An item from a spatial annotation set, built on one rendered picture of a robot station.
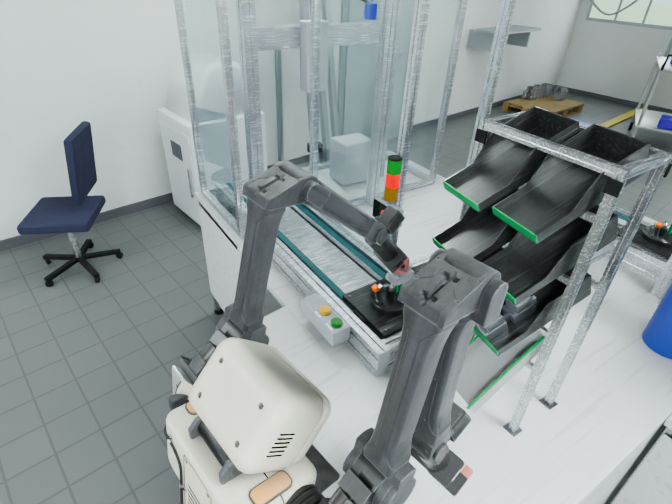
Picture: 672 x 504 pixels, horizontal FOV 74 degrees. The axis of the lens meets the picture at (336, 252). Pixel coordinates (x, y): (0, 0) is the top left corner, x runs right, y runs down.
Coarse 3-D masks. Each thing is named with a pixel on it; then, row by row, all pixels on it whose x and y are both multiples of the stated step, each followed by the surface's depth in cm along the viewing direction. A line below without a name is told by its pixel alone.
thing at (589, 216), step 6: (522, 186) 102; (582, 216) 92; (588, 216) 91; (594, 216) 90; (618, 228) 103; (504, 246) 111; (564, 276) 99; (564, 282) 100; (594, 282) 112; (594, 288) 112; (540, 330) 109; (546, 330) 108
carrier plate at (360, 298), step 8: (384, 280) 166; (360, 288) 161; (368, 288) 161; (344, 296) 157; (352, 296) 157; (360, 296) 157; (368, 296) 157; (352, 304) 153; (360, 304) 154; (368, 304) 154; (360, 312) 150; (368, 312) 150; (376, 312) 150; (368, 320) 147; (376, 320) 147; (384, 320) 147; (392, 320) 147; (400, 320) 148; (376, 328) 144; (384, 328) 144; (392, 328) 144; (400, 328) 144; (384, 336) 142
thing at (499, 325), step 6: (498, 318) 106; (504, 318) 110; (492, 324) 106; (498, 324) 107; (504, 324) 108; (480, 330) 109; (486, 330) 108; (492, 330) 107; (498, 330) 108; (504, 330) 109; (486, 336) 108; (492, 336) 109
